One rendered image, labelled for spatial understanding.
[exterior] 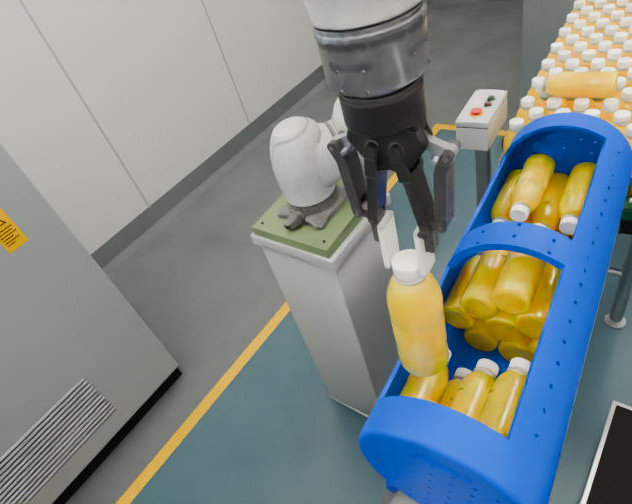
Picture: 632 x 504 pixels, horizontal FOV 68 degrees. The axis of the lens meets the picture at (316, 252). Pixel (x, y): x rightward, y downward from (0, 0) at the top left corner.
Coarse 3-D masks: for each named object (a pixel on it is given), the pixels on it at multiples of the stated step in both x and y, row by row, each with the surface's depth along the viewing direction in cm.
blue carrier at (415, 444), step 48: (528, 144) 120; (576, 144) 113; (624, 144) 106; (624, 192) 102; (480, 240) 90; (528, 240) 85; (576, 240) 85; (576, 288) 80; (576, 336) 77; (528, 384) 68; (576, 384) 76; (384, 432) 68; (432, 432) 64; (480, 432) 63; (528, 432) 65; (432, 480) 71; (480, 480) 61; (528, 480) 62
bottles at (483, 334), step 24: (504, 192) 116; (552, 192) 111; (504, 216) 112; (528, 216) 116; (552, 216) 107; (456, 288) 99; (456, 312) 96; (504, 312) 91; (480, 336) 97; (504, 336) 93; (480, 360) 87; (528, 360) 94; (408, 384) 86; (432, 384) 85; (456, 384) 89; (480, 384) 82; (456, 408) 80; (480, 408) 79
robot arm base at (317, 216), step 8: (336, 184) 138; (336, 192) 136; (344, 192) 139; (328, 200) 134; (336, 200) 136; (344, 200) 138; (280, 208) 143; (288, 208) 140; (296, 208) 135; (304, 208) 134; (312, 208) 133; (320, 208) 134; (328, 208) 135; (336, 208) 136; (280, 216) 142; (288, 216) 140; (296, 216) 135; (304, 216) 135; (312, 216) 135; (320, 216) 134; (328, 216) 134; (288, 224) 134; (296, 224) 135; (312, 224) 134; (320, 224) 133
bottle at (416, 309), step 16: (400, 288) 57; (416, 288) 56; (432, 288) 57; (400, 304) 57; (416, 304) 57; (432, 304) 57; (400, 320) 59; (416, 320) 58; (432, 320) 58; (400, 336) 62; (416, 336) 60; (432, 336) 60; (400, 352) 66; (416, 352) 62; (432, 352) 63; (448, 352) 67; (416, 368) 65; (432, 368) 65
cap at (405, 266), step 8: (400, 256) 57; (408, 256) 56; (416, 256) 56; (392, 264) 56; (400, 264) 56; (408, 264) 55; (416, 264) 55; (400, 272) 55; (408, 272) 54; (416, 272) 55; (408, 280) 55
